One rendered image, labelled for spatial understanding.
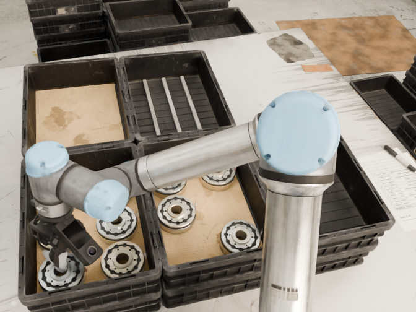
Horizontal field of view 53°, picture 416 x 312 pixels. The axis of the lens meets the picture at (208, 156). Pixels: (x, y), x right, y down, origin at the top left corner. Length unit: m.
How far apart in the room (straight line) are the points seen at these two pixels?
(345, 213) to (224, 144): 0.57
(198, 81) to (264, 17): 2.16
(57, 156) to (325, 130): 0.47
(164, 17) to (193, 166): 1.81
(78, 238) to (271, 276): 0.43
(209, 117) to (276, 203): 0.79
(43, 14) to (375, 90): 1.95
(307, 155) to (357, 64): 2.79
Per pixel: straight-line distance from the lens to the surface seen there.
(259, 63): 1.89
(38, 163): 0.79
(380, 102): 2.63
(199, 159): 0.80
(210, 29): 2.67
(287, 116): 0.60
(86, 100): 1.47
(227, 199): 1.19
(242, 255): 0.99
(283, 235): 0.65
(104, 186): 0.76
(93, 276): 1.07
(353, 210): 1.28
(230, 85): 1.75
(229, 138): 0.78
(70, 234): 0.93
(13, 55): 3.20
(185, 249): 1.09
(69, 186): 0.79
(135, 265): 1.04
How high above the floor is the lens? 1.79
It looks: 49 degrees down
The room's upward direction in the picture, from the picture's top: 7 degrees clockwise
